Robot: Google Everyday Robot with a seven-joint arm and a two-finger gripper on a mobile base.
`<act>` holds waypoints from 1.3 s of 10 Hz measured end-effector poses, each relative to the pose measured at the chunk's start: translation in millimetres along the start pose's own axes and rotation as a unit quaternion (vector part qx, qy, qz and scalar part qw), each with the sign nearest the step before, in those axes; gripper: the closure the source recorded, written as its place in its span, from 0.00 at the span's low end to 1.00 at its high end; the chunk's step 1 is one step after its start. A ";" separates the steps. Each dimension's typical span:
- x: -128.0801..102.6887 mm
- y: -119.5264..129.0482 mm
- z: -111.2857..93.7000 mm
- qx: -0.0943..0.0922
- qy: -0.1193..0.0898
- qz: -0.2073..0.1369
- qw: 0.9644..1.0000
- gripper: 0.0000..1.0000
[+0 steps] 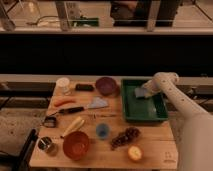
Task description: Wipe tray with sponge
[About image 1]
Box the small blue cup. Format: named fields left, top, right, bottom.
left=96, top=123, right=109, bottom=140

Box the orange carrot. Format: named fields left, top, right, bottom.
left=54, top=99, right=76, bottom=107

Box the orange yellow apple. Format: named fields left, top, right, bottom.
left=128, top=146, right=142, bottom=161

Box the wooden table board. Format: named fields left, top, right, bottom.
left=30, top=85, right=178, bottom=170

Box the purple grape bunch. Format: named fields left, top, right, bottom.
left=110, top=127, right=141, bottom=150

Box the black chair frame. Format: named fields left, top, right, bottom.
left=0, top=129, right=38, bottom=171

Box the blue grey sponge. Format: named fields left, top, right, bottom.
left=135, top=87, right=152, bottom=98

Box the black square cookie cutter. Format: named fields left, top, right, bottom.
left=43, top=116, right=57, bottom=128

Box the small metal cup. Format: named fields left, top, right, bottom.
left=38, top=137, right=57, bottom=156

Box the clear jar with white lid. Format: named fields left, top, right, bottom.
left=56, top=77, right=70, bottom=95

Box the small black rectangular block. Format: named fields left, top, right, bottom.
left=75, top=84, right=94, bottom=91

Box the black handled spatula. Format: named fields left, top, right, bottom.
left=52, top=97, right=109, bottom=115

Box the orange plastic bowl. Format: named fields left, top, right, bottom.
left=63, top=131, right=90, bottom=160

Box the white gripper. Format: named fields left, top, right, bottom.
left=142, top=80, right=158, bottom=98

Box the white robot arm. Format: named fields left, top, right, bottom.
left=142, top=72, right=213, bottom=171

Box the green plastic tray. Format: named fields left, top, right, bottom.
left=121, top=79, right=168, bottom=123

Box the dark purple bowl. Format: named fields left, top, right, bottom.
left=95, top=77, right=117, bottom=96

